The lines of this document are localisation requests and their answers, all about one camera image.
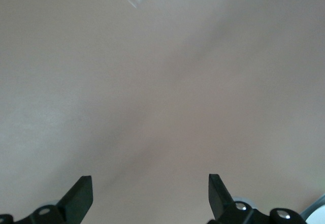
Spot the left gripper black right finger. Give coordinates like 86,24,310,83
208,174,233,221

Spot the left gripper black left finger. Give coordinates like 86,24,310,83
56,175,93,224

